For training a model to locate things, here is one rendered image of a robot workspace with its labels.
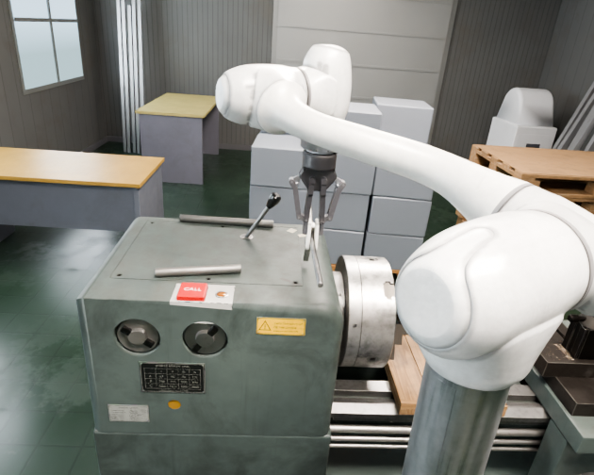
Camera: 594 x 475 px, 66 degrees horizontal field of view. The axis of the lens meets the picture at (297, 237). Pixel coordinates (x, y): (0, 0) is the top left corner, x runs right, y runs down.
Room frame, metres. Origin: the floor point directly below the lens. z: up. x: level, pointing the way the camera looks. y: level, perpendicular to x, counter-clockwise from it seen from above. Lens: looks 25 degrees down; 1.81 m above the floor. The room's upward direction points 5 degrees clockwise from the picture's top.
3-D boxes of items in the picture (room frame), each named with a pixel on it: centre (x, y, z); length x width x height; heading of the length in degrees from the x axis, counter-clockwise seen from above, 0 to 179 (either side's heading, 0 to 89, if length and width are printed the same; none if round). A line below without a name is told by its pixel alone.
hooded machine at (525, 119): (6.23, -2.87, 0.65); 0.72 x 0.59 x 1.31; 3
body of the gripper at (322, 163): (0.99, -0.04, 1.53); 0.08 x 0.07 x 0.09; 94
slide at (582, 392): (1.16, -0.84, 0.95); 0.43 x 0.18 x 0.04; 4
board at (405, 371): (1.14, -0.45, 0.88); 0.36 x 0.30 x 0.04; 4
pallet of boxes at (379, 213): (3.59, -0.30, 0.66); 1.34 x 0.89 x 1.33; 89
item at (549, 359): (1.09, -0.82, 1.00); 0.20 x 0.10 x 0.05; 94
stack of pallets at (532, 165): (3.72, -2.19, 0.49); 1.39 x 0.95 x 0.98; 97
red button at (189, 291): (0.87, 0.22, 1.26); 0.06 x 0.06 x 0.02; 4
